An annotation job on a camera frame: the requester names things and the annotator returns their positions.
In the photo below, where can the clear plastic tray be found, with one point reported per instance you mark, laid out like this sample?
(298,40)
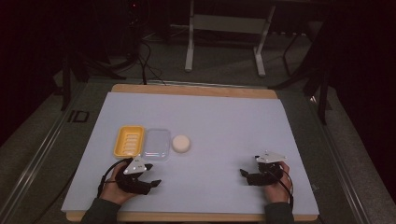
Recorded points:
(156,144)

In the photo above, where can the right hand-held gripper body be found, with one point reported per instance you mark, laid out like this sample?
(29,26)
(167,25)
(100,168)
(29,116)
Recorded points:
(270,157)

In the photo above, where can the white metal stand frame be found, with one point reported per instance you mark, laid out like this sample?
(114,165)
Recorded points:
(229,24)

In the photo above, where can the round white soap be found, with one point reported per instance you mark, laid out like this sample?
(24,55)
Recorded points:
(181,143)

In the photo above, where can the person's left hand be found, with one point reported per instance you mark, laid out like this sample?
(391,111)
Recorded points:
(110,189)

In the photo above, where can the pale table mat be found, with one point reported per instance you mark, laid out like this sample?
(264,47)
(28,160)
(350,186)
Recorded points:
(218,130)

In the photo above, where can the metal floor rail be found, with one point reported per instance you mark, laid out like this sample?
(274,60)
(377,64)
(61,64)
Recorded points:
(342,174)
(37,161)

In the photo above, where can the person's right hand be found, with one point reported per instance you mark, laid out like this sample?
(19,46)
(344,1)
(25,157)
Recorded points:
(277,193)

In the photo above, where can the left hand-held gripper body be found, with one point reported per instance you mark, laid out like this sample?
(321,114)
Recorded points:
(134,166)

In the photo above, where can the yellow soap dish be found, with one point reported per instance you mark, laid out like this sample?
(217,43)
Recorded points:
(128,141)

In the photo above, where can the black metal stand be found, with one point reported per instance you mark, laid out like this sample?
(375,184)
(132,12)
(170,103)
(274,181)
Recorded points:
(323,93)
(66,84)

